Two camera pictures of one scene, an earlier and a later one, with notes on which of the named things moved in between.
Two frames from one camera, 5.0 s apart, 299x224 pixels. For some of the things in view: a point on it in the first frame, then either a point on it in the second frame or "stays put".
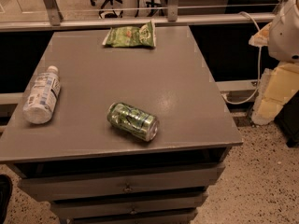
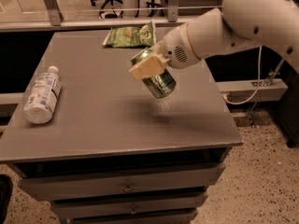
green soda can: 133,122 -> 163,85
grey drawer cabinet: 93,172 stays put
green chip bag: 133,36 stays put
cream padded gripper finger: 275,87 -> 177,48
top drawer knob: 128,189 stays put
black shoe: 6,196 stays put
